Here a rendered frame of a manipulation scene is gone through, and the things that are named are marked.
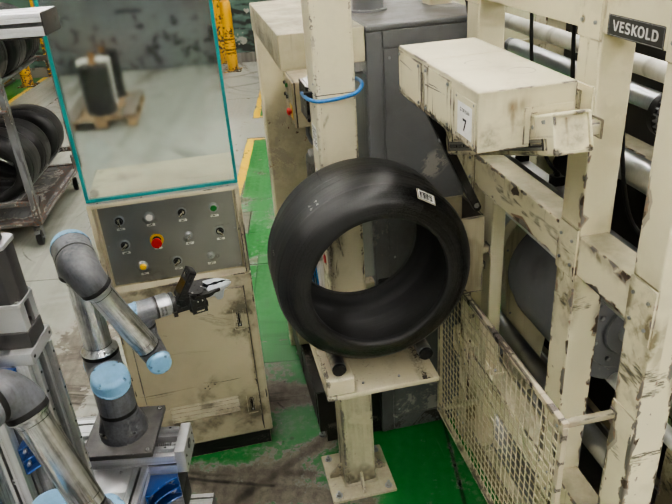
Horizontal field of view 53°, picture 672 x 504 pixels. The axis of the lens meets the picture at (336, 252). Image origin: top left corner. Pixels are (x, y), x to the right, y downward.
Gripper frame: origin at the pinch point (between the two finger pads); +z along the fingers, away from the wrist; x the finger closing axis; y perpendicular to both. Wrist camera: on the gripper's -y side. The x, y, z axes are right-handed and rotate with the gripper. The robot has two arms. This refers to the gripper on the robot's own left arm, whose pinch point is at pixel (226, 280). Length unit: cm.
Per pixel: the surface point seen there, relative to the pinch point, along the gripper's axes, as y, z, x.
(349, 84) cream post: -63, 44, 5
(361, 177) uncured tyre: -48, 32, 34
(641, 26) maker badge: -97, 69, 83
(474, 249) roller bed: -5, 80, 30
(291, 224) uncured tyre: -36.2, 11.4, 30.7
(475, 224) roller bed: -15, 80, 29
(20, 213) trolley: 132, -59, -325
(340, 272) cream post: 1.6, 37.2, 12.1
